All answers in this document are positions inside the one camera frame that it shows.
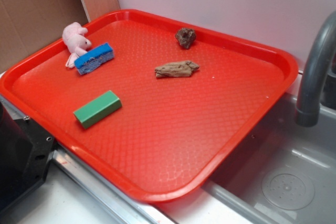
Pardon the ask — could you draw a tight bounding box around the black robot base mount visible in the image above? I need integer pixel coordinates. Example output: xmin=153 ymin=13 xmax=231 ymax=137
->
xmin=1 ymin=105 xmax=56 ymax=215

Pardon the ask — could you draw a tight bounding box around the grey sink basin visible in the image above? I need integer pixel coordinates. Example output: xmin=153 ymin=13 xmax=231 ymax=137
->
xmin=203 ymin=80 xmax=335 ymax=223

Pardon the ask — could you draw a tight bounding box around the green rectangular block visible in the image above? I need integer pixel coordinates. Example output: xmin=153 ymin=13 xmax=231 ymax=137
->
xmin=74 ymin=90 xmax=122 ymax=129

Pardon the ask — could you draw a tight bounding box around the pink plush toy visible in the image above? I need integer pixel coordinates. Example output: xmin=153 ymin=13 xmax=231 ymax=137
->
xmin=62 ymin=22 xmax=92 ymax=69

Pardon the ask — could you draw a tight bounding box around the brown wood chip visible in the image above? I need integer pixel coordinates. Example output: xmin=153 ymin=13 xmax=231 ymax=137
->
xmin=154 ymin=60 xmax=200 ymax=78

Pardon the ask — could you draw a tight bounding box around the red plastic tray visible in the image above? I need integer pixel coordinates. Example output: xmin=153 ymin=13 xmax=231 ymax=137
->
xmin=1 ymin=10 xmax=298 ymax=203

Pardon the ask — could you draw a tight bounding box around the grey faucet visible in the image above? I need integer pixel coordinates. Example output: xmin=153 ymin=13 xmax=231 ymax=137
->
xmin=295 ymin=12 xmax=335 ymax=127

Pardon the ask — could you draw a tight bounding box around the brown cardboard panel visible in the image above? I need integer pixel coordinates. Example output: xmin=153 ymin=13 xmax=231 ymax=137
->
xmin=1 ymin=0 xmax=120 ymax=72

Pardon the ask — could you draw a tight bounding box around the blue sponge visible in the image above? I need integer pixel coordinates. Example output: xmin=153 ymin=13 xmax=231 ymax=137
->
xmin=74 ymin=43 xmax=114 ymax=75

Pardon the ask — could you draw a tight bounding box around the dark brown rock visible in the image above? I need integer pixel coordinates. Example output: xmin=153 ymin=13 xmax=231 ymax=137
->
xmin=174 ymin=27 xmax=196 ymax=49

